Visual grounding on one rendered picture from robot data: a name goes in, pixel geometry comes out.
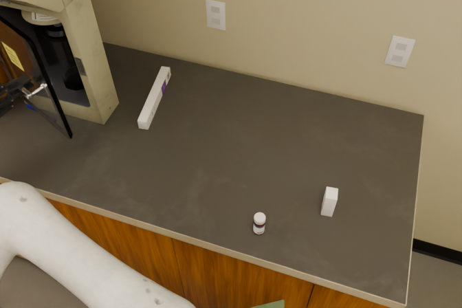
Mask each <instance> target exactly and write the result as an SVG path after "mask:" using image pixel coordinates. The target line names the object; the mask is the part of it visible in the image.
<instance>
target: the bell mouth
mask: <svg viewBox="0 0 462 308"><path fill-rule="evenodd" d="M21 14H22V17H23V18H24V19H25V20H26V21H27V22H29V23H32V24H35V25H54V24H57V23H61V21H60V20H59V19H57V18H56V17H53V16H47V15H44V14H38V13H34V12H28V11H25V10H21Z"/></svg>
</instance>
